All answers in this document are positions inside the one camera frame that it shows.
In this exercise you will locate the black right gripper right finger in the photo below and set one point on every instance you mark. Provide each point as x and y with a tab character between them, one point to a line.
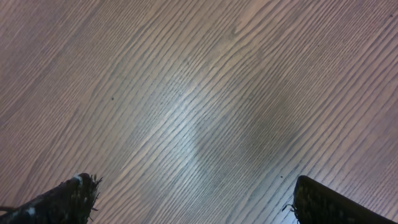
315	203

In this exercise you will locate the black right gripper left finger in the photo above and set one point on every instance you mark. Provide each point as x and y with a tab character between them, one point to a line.
71	202

